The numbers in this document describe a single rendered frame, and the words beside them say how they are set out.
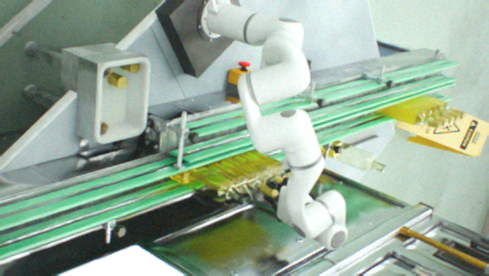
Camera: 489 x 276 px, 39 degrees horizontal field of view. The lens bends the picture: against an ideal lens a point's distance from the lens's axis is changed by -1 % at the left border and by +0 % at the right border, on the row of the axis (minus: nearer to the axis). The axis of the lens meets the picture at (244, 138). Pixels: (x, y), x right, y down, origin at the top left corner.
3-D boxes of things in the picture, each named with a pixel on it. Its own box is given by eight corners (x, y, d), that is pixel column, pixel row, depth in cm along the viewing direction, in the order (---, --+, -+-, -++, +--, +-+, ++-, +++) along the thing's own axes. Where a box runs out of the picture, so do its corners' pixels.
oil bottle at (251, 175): (196, 169, 211) (249, 196, 199) (198, 153, 209) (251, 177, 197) (209, 165, 215) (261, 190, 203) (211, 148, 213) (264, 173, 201)
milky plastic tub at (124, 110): (76, 135, 187) (96, 146, 182) (79, 55, 179) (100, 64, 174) (126, 124, 200) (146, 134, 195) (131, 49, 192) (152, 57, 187)
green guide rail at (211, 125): (172, 130, 196) (191, 139, 192) (172, 127, 196) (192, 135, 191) (444, 60, 324) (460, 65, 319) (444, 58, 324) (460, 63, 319)
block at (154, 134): (141, 147, 199) (158, 155, 195) (144, 116, 196) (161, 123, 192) (151, 144, 202) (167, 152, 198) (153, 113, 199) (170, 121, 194)
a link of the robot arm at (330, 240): (319, 216, 167) (347, 194, 170) (292, 197, 175) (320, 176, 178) (331, 258, 176) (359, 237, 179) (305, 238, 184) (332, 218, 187)
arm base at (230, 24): (192, 3, 196) (232, 16, 187) (221, -22, 201) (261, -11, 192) (207, 44, 207) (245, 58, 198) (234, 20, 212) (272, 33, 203)
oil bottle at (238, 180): (182, 174, 207) (236, 201, 195) (184, 156, 205) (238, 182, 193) (196, 169, 211) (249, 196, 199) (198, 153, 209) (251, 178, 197)
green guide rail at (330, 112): (169, 154, 199) (189, 163, 194) (169, 150, 199) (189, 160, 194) (441, 75, 327) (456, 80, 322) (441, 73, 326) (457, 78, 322)
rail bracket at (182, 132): (158, 161, 196) (189, 176, 189) (162, 105, 190) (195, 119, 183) (165, 158, 198) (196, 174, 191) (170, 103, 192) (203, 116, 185)
